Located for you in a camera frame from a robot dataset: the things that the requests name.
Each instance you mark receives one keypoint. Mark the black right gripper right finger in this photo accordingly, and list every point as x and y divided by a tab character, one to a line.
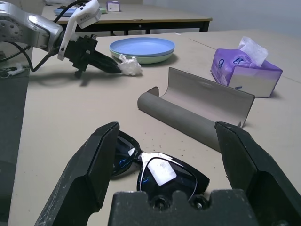
258	179

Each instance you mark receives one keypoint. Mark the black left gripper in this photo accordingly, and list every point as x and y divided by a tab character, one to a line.
80	51

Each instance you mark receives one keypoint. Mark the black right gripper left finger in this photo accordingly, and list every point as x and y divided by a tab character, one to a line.
80	183

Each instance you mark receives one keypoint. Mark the white tissue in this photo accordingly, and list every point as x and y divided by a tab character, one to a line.
130	66

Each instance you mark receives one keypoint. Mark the blue plastic plate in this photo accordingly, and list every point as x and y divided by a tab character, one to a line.
61	11
141	46

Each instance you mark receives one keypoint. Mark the black sunglasses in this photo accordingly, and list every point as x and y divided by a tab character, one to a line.
164	181

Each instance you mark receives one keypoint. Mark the grey glasses case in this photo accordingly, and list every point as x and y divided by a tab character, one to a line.
178	113

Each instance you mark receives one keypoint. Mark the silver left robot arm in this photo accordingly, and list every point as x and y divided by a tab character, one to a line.
23	26

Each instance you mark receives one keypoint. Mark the purple tissue box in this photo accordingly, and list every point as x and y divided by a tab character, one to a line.
235	68
114	5

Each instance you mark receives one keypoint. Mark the dark side table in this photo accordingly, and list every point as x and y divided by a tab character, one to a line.
141	17

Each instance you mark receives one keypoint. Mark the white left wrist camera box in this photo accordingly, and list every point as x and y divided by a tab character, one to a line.
87	14

